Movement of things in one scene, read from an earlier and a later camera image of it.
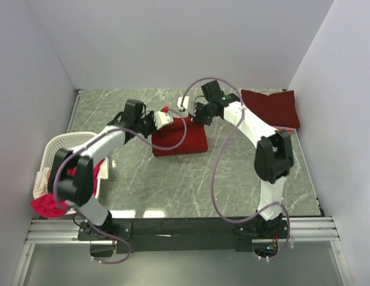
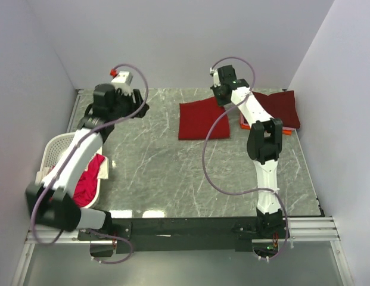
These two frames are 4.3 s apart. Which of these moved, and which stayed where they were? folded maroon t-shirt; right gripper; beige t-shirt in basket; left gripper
Moved: right gripper; left gripper
Stayed: beige t-shirt in basket; folded maroon t-shirt
